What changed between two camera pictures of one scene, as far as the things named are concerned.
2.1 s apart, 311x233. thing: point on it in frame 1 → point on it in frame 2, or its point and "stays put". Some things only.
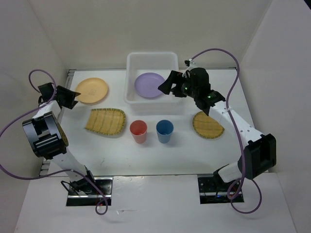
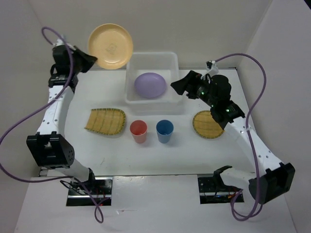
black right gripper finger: x=166 y=87 → x=181 y=85
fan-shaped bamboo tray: x=110 y=121 stays put
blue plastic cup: x=164 y=128 stays put
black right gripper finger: x=165 y=87 → x=180 y=87
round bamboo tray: x=206 y=126 stays put
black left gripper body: x=60 y=94 → x=77 y=62
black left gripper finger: x=69 y=93 → x=84 y=57
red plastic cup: x=138 y=128 stays put
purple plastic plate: x=146 y=85 stays put
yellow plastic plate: x=92 y=90 → x=112 y=44
